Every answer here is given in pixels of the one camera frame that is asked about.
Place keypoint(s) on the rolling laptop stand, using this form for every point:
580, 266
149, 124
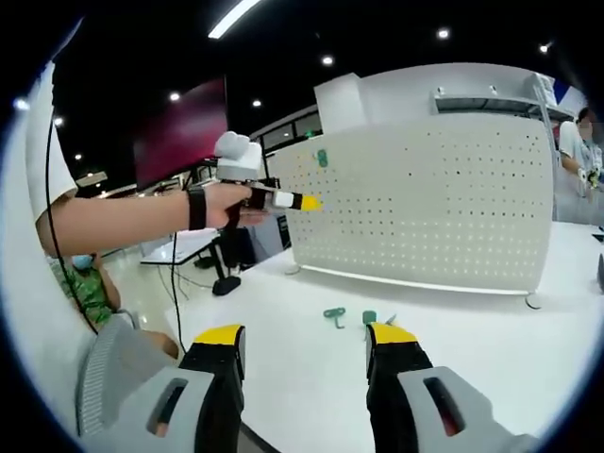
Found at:
174, 247

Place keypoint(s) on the white perforated mounting plate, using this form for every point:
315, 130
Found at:
424, 212

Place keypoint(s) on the long ceiling light strip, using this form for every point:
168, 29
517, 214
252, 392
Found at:
233, 19

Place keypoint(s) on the large dark red display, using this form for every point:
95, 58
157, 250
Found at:
184, 132

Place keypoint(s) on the black wristband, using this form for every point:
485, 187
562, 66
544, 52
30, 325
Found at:
197, 210

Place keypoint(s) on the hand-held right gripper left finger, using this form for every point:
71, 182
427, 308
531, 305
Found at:
189, 410

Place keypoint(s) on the person's left hand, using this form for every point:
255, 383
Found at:
224, 205

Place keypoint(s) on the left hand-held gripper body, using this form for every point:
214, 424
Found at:
238, 160

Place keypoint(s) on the person's white shirt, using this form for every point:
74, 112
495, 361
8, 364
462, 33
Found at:
28, 307

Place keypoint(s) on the black oval object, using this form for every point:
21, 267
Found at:
226, 286

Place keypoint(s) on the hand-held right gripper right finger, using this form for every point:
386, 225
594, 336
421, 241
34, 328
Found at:
424, 415

